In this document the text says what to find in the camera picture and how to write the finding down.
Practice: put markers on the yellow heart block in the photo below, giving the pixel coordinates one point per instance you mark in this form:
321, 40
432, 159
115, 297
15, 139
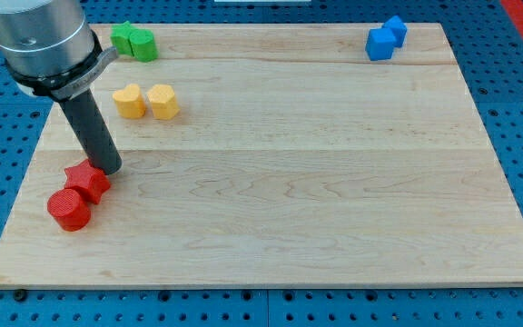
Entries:
129, 102

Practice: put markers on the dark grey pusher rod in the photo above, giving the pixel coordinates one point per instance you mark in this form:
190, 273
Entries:
89, 127

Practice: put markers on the yellow hexagon block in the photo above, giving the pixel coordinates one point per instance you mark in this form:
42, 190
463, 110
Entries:
163, 102

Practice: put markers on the red cylinder block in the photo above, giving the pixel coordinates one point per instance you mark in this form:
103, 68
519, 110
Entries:
69, 209

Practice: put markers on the wooden board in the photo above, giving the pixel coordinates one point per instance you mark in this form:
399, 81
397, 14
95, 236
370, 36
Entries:
295, 162

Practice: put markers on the blue cube block front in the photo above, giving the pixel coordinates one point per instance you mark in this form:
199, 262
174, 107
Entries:
380, 44

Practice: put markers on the green star block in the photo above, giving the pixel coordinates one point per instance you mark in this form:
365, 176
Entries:
121, 38

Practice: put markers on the red star block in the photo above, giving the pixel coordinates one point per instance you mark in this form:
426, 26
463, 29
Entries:
87, 180

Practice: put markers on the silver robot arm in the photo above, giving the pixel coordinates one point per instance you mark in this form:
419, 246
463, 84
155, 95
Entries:
49, 47

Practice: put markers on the green cylinder block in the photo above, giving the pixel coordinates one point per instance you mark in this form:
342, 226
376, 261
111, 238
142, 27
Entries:
143, 45

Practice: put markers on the blue cube block rear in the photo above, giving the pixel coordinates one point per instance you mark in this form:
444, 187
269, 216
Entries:
398, 28

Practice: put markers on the blue cube block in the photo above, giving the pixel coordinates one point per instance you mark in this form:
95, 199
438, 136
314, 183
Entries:
398, 28
380, 44

